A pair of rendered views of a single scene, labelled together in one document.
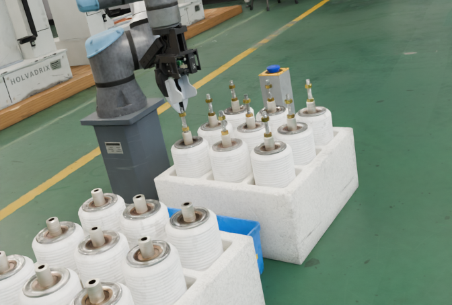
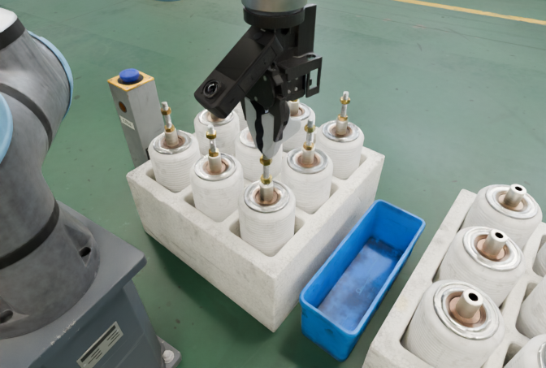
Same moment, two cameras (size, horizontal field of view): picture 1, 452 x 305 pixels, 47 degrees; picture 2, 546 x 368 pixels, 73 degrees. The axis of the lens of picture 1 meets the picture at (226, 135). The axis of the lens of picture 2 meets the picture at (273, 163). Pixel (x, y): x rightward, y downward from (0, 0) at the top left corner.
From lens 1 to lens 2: 1.33 m
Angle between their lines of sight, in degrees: 76
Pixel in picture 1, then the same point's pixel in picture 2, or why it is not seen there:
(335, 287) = (405, 197)
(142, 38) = (32, 80)
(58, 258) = not seen: outside the picture
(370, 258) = not seen: hidden behind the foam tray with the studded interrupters
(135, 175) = (147, 343)
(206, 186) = (331, 217)
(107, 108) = (68, 284)
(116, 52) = (26, 139)
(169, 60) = (310, 67)
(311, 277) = not seen: hidden behind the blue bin
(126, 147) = (128, 318)
